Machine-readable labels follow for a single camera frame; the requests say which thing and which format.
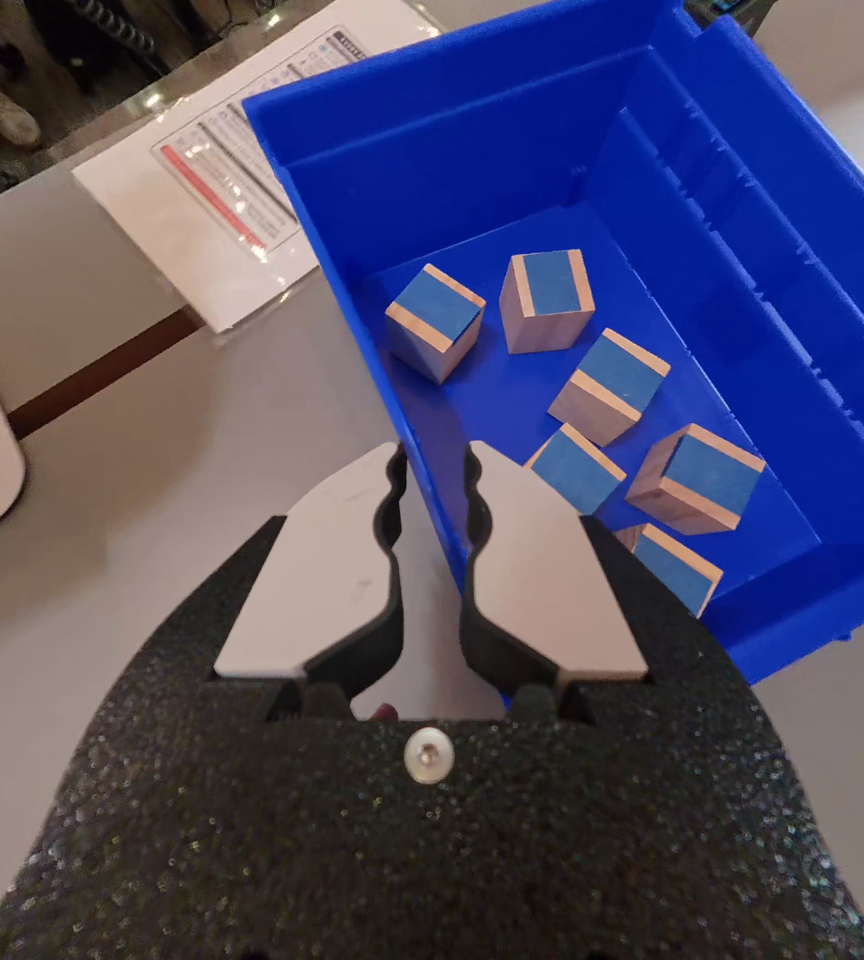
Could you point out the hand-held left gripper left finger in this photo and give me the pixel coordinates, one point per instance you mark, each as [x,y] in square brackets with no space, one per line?
[312,585]

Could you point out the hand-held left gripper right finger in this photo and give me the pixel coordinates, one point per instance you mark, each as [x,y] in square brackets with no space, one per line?
[552,585]

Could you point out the blue plastic storage bin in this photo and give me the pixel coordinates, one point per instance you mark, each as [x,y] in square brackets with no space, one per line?
[739,262]

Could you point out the cluster of wooden cubes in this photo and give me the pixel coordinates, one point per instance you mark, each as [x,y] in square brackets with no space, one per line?
[436,315]

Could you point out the laminated instruction sheet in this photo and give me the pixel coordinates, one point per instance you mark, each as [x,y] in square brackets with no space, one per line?
[199,225]

